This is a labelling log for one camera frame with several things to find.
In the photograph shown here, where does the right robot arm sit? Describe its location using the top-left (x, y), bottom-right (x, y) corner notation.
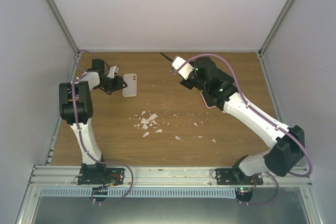
top-left (172, 54), bottom-right (307, 185)

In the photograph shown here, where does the bare black phone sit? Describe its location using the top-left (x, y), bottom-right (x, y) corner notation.
top-left (217, 68), bottom-right (235, 84)

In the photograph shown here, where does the slotted cable duct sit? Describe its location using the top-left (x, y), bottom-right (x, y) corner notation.
top-left (40, 187), bottom-right (236, 199)

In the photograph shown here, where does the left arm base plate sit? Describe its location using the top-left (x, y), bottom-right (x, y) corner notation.
top-left (73, 164), bottom-right (125, 186)

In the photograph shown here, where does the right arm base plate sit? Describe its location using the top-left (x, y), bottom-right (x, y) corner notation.
top-left (211, 168), bottom-right (264, 186)

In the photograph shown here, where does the white debris pile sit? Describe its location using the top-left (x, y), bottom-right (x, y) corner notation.
top-left (128, 110), bottom-right (163, 138)

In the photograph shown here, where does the phone in pink case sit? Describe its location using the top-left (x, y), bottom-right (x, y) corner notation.
top-left (201, 93), bottom-right (216, 109)

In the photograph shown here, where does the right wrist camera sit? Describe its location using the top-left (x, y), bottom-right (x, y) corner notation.
top-left (171, 56), bottom-right (194, 80)

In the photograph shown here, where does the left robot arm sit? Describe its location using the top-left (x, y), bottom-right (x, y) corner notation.
top-left (59, 59), bottom-right (128, 184)

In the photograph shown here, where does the aluminium front rail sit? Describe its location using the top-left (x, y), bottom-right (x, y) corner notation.
top-left (28, 166), bottom-right (312, 188)

